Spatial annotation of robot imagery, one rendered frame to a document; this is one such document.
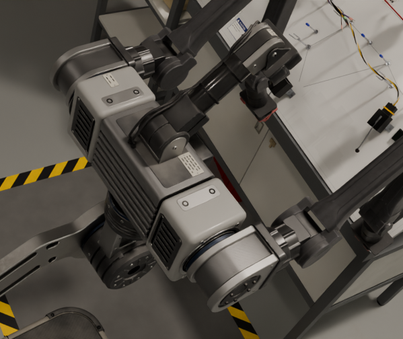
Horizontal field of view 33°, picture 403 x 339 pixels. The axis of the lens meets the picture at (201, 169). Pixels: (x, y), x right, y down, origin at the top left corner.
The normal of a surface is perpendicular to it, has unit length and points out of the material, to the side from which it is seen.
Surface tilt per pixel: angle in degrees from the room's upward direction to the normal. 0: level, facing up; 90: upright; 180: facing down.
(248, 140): 90
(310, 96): 53
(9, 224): 0
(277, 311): 0
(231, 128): 90
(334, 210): 44
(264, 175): 90
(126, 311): 0
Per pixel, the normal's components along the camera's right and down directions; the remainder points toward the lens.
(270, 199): -0.84, 0.25
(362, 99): -0.51, -0.15
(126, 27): 0.26, -0.59
